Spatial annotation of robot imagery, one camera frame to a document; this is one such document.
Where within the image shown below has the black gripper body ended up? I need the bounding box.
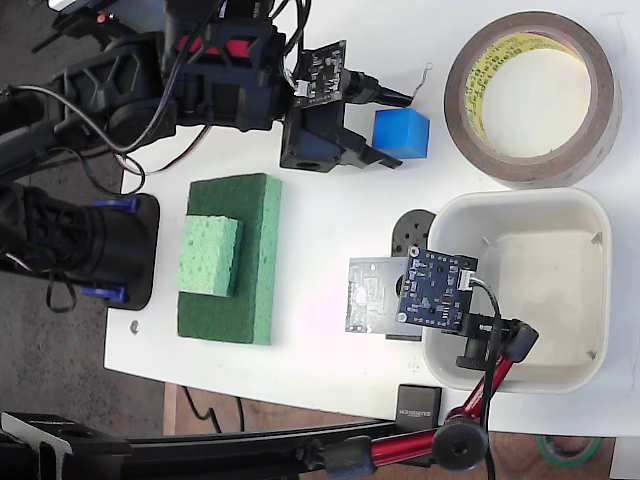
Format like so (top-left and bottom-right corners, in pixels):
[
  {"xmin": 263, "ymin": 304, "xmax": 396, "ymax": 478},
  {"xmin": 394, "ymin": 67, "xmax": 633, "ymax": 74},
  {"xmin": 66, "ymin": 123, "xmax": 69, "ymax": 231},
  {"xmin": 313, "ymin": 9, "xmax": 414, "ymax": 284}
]
[{"xmin": 278, "ymin": 101, "xmax": 351, "ymax": 175}]

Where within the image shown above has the blue cube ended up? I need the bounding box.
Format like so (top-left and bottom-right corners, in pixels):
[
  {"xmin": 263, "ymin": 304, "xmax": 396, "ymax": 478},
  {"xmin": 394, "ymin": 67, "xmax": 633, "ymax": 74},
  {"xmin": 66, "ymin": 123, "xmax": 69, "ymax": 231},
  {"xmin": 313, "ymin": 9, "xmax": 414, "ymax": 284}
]
[{"xmin": 372, "ymin": 108, "xmax": 432, "ymax": 161}]

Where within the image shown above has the black six-joint robot arm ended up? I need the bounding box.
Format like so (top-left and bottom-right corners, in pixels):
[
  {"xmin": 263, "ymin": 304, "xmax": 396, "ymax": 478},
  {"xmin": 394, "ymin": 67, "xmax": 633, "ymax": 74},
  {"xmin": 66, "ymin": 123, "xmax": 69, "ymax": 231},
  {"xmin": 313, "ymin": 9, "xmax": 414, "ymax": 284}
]
[{"xmin": 0, "ymin": 0, "xmax": 301, "ymax": 312}]

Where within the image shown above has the brown roll of tape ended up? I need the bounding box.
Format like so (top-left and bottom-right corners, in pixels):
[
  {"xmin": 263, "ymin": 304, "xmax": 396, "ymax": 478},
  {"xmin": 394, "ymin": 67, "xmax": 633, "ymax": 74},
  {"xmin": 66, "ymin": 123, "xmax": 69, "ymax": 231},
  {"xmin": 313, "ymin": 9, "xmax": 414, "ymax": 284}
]
[{"xmin": 443, "ymin": 10, "xmax": 624, "ymax": 191}]

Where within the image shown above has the green tape roll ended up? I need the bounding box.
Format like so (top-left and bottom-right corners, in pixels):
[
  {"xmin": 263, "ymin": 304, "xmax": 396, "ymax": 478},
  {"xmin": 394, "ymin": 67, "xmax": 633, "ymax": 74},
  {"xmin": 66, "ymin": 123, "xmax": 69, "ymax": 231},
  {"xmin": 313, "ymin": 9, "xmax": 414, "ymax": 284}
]
[{"xmin": 536, "ymin": 434, "xmax": 602, "ymax": 464}]

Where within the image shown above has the black round disc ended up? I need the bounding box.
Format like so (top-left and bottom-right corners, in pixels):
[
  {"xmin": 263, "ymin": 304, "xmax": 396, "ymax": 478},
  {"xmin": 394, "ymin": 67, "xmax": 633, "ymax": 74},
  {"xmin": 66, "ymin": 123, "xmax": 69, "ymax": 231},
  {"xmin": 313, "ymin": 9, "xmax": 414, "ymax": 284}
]
[{"xmin": 389, "ymin": 208, "xmax": 438, "ymax": 259}]

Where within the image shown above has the large dark green sponge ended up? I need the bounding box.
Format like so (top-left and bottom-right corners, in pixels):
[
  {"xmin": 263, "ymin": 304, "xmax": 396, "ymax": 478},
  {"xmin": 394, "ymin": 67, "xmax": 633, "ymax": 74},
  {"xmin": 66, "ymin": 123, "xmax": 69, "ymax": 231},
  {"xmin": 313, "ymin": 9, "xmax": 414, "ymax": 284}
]
[{"xmin": 176, "ymin": 172, "xmax": 284, "ymax": 347}]

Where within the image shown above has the grey bare circuit board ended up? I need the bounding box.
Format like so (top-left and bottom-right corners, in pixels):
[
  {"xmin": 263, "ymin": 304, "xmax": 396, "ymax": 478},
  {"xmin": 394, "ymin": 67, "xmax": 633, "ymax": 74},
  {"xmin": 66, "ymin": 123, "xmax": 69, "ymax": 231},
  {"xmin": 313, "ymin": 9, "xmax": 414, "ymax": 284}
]
[{"xmin": 343, "ymin": 255, "xmax": 426, "ymax": 338}]

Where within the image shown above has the small light green sponge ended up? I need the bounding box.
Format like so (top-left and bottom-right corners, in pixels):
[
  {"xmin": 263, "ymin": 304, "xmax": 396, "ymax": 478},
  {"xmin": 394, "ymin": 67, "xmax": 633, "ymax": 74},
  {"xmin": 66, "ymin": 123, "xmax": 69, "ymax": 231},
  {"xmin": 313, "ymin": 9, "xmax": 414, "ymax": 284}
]
[{"xmin": 176, "ymin": 213, "xmax": 245, "ymax": 298}]

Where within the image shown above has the blue clamp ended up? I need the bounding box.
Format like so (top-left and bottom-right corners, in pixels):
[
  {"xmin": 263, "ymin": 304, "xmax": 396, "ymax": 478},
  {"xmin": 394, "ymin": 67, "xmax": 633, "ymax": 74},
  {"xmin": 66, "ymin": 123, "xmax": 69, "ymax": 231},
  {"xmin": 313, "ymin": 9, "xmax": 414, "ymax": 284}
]
[
  {"xmin": 93, "ymin": 197, "xmax": 140, "ymax": 215},
  {"xmin": 81, "ymin": 286, "xmax": 127, "ymax": 305}
]

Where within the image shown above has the white plastic container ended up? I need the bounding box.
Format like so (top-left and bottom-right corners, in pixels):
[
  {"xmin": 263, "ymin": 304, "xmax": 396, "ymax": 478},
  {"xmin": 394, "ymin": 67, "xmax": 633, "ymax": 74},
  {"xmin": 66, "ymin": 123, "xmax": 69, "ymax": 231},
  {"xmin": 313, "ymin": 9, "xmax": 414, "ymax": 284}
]
[{"xmin": 421, "ymin": 187, "xmax": 614, "ymax": 395}]

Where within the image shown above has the small black box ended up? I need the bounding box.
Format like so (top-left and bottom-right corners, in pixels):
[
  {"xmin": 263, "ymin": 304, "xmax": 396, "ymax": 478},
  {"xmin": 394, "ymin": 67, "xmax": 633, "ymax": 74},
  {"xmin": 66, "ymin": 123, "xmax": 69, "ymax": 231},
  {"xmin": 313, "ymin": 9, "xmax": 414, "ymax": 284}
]
[{"xmin": 397, "ymin": 383, "xmax": 444, "ymax": 429}]

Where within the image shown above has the black stand with orange light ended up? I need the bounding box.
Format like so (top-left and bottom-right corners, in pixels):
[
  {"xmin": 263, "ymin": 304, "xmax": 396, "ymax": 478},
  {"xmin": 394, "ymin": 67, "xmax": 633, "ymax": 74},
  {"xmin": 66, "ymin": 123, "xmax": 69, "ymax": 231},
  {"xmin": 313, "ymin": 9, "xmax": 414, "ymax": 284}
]
[{"xmin": 31, "ymin": 7, "xmax": 151, "ymax": 56}]

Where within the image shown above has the black clamp stand bar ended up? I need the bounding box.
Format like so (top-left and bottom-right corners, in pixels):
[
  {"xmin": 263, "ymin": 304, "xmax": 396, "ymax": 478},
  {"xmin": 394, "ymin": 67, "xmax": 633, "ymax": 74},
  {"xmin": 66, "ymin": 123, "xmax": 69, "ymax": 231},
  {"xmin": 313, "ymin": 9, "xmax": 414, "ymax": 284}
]
[{"xmin": 0, "ymin": 409, "xmax": 402, "ymax": 480}]

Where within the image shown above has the thin copper wire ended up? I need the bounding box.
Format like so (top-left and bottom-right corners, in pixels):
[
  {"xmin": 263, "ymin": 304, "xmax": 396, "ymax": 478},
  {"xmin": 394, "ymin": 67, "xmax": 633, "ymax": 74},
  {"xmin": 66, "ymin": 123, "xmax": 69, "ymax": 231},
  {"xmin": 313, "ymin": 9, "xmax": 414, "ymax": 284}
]
[{"xmin": 410, "ymin": 61, "xmax": 436, "ymax": 101}]

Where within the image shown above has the gripper-mounted camera board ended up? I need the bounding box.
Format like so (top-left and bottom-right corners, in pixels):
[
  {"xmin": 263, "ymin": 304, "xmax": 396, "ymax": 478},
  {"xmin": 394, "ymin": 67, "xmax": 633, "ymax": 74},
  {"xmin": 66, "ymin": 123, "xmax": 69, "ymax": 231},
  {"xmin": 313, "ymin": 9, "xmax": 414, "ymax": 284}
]
[{"xmin": 291, "ymin": 39, "xmax": 382, "ymax": 109}]

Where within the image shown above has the thin black camera cable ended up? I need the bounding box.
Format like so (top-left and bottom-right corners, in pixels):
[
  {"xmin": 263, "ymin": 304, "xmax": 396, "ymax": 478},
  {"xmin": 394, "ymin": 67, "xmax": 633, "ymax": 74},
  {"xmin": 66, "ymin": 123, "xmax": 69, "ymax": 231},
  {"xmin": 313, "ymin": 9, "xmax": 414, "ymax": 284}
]
[{"xmin": 281, "ymin": 0, "xmax": 312, "ymax": 54}]

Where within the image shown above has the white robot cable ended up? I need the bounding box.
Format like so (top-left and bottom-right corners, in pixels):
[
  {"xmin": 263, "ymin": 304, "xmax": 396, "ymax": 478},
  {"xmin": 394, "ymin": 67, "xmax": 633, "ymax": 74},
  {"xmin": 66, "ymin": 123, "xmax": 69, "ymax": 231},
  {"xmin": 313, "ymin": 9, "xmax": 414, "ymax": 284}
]
[{"xmin": 113, "ymin": 124, "xmax": 212, "ymax": 177}]

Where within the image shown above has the blue camera circuit board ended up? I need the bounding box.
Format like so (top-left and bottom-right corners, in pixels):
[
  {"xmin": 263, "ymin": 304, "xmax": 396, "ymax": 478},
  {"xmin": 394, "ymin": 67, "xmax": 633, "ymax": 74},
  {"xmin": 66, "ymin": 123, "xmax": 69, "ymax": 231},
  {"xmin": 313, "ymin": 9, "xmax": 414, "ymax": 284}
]
[{"xmin": 396, "ymin": 244, "xmax": 479, "ymax": 332}]

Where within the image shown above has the black cable of blue board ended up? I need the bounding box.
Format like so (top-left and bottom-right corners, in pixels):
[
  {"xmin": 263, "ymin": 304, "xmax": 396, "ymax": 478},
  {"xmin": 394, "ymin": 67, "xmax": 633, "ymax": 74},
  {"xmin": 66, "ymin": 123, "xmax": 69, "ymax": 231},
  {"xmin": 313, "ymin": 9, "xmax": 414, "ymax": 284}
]
[{"xmin": 469, "ymin": 279, "xmax": 504, "ymax": 480}]

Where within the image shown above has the long black robot cable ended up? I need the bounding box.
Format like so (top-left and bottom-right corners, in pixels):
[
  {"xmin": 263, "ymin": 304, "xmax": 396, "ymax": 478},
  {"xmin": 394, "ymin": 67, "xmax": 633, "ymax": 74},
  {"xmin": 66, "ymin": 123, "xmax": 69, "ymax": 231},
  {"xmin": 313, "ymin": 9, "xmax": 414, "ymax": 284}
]
[{"xmin": 0, "ymin": 84, "xmax": 181, "ymax": 157}]

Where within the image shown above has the black cable under table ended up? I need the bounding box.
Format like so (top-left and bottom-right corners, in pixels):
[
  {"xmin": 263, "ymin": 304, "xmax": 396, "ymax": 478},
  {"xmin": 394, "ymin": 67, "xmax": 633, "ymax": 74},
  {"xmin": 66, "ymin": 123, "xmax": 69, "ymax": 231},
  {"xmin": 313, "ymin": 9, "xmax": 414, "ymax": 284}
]
[{"xmin": 181, "ymin": 386, "xmax": 246, "ymax": 434}]

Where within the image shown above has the red articulated camera holder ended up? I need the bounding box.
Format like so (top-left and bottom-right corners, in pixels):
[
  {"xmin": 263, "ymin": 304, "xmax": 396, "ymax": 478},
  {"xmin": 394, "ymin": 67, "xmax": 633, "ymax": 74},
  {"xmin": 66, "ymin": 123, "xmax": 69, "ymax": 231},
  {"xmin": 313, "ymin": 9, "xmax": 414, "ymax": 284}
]
[{"xmin": 319, "ymin": 312, "xmax": 541, "ymax": 474}]

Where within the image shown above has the short black cable loop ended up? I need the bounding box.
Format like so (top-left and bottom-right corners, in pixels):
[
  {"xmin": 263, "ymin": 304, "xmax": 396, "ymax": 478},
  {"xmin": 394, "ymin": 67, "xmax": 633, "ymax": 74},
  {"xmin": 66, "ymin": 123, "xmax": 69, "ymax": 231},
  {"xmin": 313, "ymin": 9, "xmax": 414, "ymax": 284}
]
[{"xmin": 45, "ymin": 272, "xmax": 77, "ymax": 314}]

